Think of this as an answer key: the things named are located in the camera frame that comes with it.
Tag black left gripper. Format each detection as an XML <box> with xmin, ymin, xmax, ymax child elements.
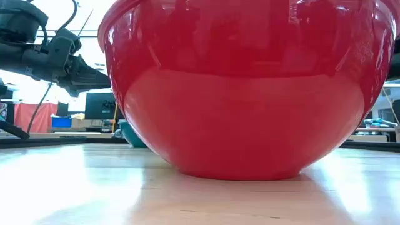
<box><xmin>46</xmin><ymin>36</ymin><xmax>111</xmax><ymax>98</ymax></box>

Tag teal bowl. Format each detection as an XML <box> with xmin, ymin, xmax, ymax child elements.
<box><xmin>117</xmin><ymin>120</ymin><xmax>148</xmax><ymax>148</ymax></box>

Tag nested rainbow bowls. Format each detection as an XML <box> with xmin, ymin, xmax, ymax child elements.
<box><xmin>97</xmin><ymin>0</ymin><xmax>400</xmax><ymax>182</ymax></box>

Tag black computer monitor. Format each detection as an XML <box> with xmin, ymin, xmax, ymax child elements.
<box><xmin>84</xmin><ymin>92</ymin><xmax>119</xmax><ymax>121</ymax></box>

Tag black office chair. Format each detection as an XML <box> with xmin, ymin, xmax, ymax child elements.
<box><xmin>56</xmin><ymin>101</ymin><xmax>69</xmax><ymax>118</ymax></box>

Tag yellow stick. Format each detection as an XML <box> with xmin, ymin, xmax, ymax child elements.
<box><xmin>111</xmin><ymin>102</ymin><xmax>119</xmax><ymax>134</ymax></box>

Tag blue plastic bin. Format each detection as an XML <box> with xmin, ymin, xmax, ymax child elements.
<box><xmin>51</xmin><ymin>116</ymin><xmax>73</xmax><ymax>129</ymax></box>

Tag red cloth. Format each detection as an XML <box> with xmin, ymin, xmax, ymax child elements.
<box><xmin>13</xmin><ymin>102</ymin><xmax>59</xmax><ymax>133</ymax></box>

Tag cluttered grey workbench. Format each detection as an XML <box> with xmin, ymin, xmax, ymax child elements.
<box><xmin>355</xmin><ymin>117</ymin><xmax>398</xmax><ymax>133</ymax></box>

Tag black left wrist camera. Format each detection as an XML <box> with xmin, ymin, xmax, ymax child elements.
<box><xmin>53</xmin><ymin>27</ymin><xmax>83</xmax><ymax>58</ymax></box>

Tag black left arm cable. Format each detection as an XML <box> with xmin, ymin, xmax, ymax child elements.
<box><xmin>26</xmin><ymin>82</ymin><xmax>54</xmax><ymax>136</ymax></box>

